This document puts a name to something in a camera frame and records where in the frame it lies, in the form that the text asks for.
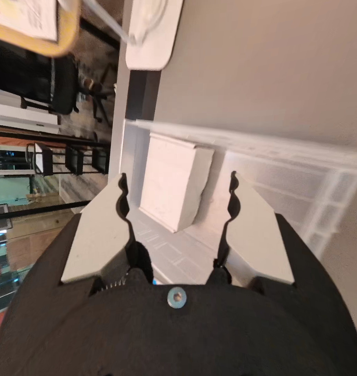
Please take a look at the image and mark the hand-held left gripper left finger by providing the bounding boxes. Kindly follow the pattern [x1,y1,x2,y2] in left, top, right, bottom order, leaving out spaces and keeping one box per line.
[60,173,136,284]

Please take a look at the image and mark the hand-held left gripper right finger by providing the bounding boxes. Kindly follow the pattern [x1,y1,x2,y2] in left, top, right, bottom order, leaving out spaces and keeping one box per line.
[214,170,295,285]

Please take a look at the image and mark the wooden instruction board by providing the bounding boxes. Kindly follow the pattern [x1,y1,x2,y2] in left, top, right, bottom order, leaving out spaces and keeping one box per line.
[0,0,80,58]

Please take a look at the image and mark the black wire rack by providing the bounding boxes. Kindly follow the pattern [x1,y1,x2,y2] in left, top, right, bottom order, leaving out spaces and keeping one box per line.
[26,140,111,177]

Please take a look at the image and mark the white partition panel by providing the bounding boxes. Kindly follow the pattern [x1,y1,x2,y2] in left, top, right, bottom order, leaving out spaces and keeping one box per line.
[0,87,61,134]

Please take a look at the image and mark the brown wooden beam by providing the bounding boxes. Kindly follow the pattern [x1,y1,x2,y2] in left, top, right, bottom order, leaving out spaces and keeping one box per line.
[0,136,67,147]

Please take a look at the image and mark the clear plastic bin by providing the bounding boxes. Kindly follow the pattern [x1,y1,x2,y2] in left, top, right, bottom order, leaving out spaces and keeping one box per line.
[120,119,357,285]

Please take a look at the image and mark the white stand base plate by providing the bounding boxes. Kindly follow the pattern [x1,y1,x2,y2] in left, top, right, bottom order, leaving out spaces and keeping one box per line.
[125,0,185,71]

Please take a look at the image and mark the white cardboard box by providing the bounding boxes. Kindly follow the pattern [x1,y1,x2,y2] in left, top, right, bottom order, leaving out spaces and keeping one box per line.
[139,132,215,233]

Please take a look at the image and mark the black metal pole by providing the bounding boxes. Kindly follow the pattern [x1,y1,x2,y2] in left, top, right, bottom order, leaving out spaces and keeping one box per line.
[0,200,92,220]

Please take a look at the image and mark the clear acrylic rod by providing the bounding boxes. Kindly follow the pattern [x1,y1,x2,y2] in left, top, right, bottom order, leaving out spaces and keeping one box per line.
[85,0,129,43]

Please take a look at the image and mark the white instruction sheet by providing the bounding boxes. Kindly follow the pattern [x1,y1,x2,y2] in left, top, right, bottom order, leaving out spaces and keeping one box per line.
[0,0,58,43]

